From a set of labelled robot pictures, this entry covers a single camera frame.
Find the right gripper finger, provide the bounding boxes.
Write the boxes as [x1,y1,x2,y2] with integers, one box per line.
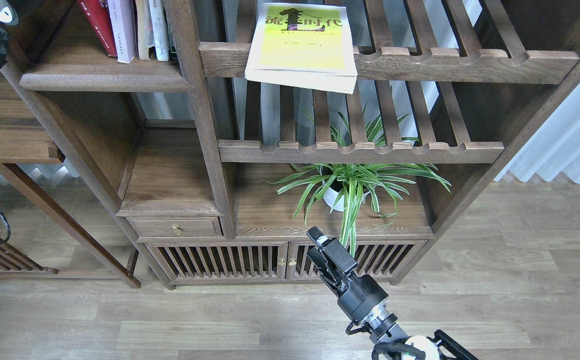
[307,247,343,297]
[307,226,358,290]

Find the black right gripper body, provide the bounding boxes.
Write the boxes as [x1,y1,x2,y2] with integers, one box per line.
[320,268,390,326]

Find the white lavender cover book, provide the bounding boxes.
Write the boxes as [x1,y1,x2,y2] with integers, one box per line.
[107,0,137,64]

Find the red cover book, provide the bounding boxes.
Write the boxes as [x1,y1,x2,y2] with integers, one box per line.
[77,0,117,59]

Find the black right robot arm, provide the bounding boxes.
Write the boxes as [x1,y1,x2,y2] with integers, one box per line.
[307,227,476,360]

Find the white plant pot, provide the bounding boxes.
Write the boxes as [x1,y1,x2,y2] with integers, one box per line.
[322,175,370,212]

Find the green spider plant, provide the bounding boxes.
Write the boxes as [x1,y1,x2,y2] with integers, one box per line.
[267,102,453,258]

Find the dark wooden bookshelf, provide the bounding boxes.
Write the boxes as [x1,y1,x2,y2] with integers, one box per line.
[0,0,580,289]

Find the brass drawer knob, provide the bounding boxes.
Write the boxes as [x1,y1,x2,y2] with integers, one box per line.
[171,224,182,236]

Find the yellow green cover book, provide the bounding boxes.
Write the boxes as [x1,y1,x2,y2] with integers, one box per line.
[245,2,358,94]

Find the upright dark green book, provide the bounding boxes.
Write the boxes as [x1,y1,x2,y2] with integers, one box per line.
[168,21,178,60]

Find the white pleated curtain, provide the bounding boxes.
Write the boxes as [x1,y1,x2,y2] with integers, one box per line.
[495,84,580,183]

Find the upright beige book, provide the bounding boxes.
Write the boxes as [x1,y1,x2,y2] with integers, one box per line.
[134,0,154,60]

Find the upright white book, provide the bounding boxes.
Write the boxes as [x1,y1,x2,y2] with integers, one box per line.
[149,0,170,62]

